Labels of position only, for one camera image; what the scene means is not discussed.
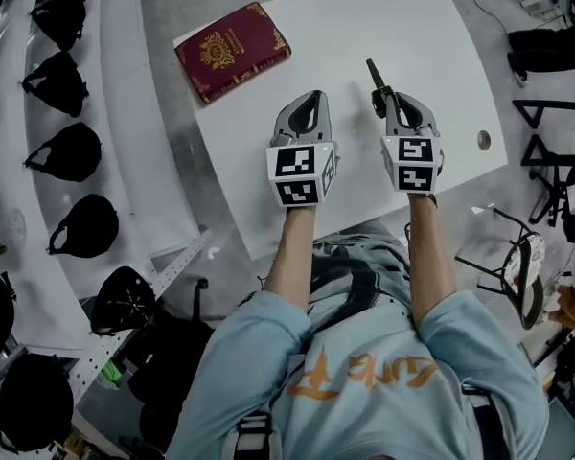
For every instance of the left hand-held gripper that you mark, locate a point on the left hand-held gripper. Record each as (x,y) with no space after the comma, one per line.
(294,175)

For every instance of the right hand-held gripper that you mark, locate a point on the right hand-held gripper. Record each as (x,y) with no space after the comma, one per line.
(414,166)

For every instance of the person's right forearm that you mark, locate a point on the person's right forearm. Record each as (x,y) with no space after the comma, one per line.
(429,257)

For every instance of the person's left forearm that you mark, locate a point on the person's left forearm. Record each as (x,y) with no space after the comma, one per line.
(292,252)

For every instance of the red ornate hardcover book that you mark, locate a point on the red ornate hardcover book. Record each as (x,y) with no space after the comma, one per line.
(230,51)

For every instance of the white shelf unit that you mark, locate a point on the white shelf unit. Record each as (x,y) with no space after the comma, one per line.
(124,113)

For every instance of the black chair with patterned cushion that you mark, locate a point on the black chair with patterned cushion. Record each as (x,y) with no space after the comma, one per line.
(527,266)

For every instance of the light blue printed shirt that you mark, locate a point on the light blue printed shirt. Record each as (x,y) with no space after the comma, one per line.
(364,376)

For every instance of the large black floor bag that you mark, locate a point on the large black floor bag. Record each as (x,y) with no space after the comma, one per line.
(172,352)

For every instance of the black metal frame stool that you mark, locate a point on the black metal frame stool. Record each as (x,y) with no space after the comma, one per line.
(553,161)

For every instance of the perforated metal shelf rail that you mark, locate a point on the perforated metal shelf rail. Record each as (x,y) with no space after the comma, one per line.
(139,314)

